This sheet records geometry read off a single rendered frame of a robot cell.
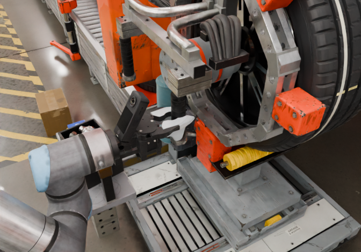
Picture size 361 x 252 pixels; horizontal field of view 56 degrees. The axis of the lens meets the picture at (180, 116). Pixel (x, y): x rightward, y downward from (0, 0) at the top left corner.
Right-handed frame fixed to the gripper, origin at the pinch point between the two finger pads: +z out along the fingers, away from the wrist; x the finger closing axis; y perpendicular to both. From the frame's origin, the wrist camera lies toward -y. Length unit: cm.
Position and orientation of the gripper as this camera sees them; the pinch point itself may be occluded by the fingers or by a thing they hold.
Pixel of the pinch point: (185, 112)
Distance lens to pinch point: 82.8
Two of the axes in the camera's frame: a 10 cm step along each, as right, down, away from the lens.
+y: 0.0, 7.8, 6.2
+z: 8.8, -3.0, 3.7
